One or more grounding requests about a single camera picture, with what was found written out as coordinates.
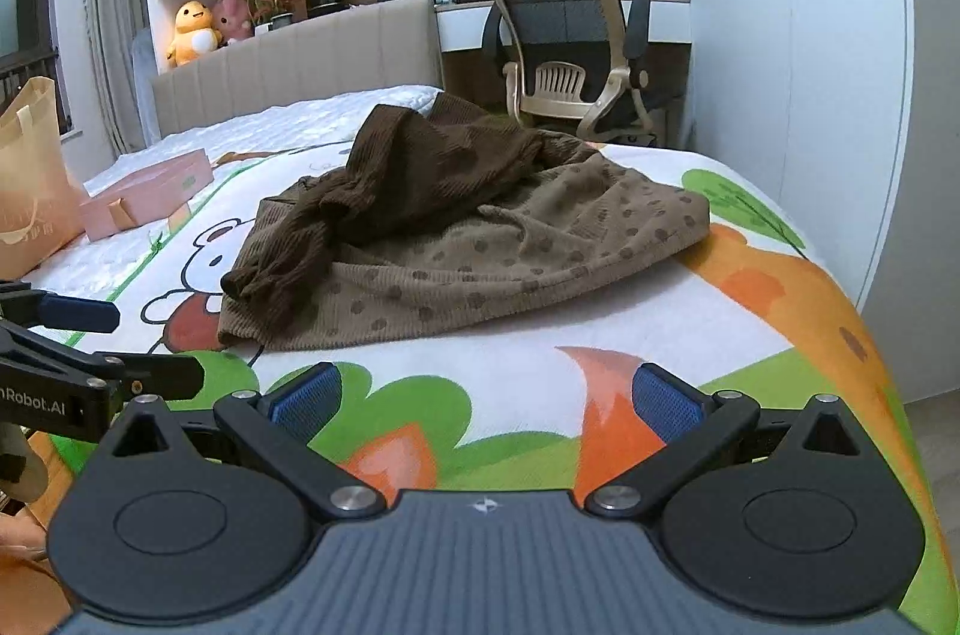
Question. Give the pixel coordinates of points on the cartoon printed blanket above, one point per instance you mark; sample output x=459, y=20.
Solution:
x=465, y=380

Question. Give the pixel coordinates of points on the beige plastic chair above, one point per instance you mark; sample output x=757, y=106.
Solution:
x=559, y=80
x=570, y=17

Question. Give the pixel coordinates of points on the white wardrobe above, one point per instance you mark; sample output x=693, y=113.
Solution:
x=825, y=80

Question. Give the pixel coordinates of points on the pink plush toy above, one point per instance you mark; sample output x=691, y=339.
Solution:
x=232, y=17

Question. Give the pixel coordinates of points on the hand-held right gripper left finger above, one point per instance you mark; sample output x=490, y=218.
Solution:
x=304, y=403

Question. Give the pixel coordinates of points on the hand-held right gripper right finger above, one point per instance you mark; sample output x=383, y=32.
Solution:
x=667, y=399

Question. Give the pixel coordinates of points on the white quilted bedcover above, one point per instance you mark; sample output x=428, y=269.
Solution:
x=300, y=118

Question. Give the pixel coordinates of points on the yellow plush toy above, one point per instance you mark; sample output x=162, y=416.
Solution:
x=191, y=28

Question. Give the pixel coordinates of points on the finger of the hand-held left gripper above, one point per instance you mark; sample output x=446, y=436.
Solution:
x=75, y=313
x=161, y=375

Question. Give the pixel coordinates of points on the beige tote bag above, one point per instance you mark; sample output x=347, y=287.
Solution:
x=30, y=193

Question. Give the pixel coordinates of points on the brown polka dot sweater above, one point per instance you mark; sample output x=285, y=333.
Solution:
x=465, y=260

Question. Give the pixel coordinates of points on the potted plant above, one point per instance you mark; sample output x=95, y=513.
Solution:
x=274, y=2

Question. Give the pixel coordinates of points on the grey curtain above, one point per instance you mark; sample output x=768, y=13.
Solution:
x=105, y=5

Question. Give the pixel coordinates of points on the pink gift box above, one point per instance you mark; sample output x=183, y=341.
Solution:
x=150, y=185

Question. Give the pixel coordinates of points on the beige padded headboard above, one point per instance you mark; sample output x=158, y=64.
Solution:
x=300, y=58

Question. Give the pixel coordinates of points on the white desk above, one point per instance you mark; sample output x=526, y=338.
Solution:
x=461, y=24

